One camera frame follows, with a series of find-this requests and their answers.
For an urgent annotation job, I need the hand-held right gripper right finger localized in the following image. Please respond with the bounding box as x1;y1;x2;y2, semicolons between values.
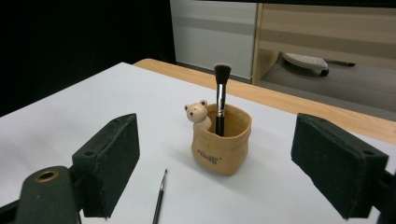
290;112;390;220

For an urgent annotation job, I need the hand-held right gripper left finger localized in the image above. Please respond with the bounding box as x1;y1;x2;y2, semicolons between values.
71;113;141;218

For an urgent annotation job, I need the thin black brush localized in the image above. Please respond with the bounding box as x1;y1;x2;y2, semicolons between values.
151;168;168;224

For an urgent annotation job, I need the tan bear brush holder cup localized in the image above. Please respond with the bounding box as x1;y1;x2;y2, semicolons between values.
184;99;253;176

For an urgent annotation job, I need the black makeup brush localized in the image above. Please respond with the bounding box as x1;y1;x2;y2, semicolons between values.
213;63;233;137

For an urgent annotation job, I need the white table mat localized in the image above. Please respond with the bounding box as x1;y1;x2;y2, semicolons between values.
0;62;396;224

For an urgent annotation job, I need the black curtain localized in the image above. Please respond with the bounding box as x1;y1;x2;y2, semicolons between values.
0;0;177;119

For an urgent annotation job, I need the wooden desk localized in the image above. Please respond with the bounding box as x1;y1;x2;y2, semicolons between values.
250;3;396;87

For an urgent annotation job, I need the white cabinet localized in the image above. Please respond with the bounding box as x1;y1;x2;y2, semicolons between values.
169;0;259;80

